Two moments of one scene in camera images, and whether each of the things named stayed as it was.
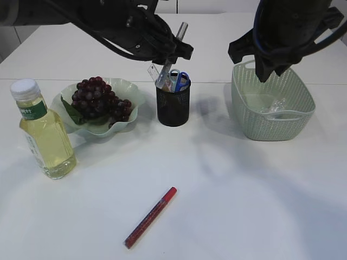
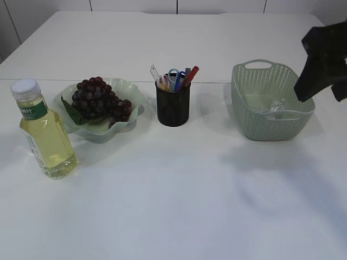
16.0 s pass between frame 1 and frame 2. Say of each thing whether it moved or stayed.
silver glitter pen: moved
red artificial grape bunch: stayed
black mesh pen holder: stayed
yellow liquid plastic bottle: stayed
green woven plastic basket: stayed
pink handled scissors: moved
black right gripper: moved
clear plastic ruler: stayed
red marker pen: moved
